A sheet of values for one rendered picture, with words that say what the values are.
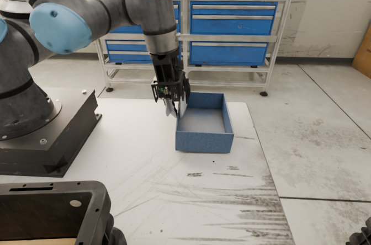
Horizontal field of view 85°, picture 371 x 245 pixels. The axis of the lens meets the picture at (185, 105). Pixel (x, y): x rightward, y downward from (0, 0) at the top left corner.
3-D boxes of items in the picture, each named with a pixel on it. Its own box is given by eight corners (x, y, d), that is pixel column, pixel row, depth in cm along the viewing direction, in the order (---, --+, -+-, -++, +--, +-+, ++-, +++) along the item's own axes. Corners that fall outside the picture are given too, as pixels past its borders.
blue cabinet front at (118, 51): (110, 62, 204) (96, 0, 172) (181, 63, 201) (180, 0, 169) (109, 63, 202) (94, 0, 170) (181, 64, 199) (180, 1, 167)
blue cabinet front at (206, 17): (189, 63, 201) (190, 0, 169) (263, 65, 198) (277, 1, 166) (189, 64, 199) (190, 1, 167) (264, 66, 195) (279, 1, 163)
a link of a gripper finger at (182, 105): (178, 128, 56) (171, 100, 51) (180, 115, 61) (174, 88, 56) (189, 127, 56) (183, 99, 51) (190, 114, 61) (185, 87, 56)
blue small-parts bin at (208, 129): (179, 107, 71) (179, 90, 67) (221, 109, 71) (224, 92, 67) (175, 150, 55) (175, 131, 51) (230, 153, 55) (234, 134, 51)
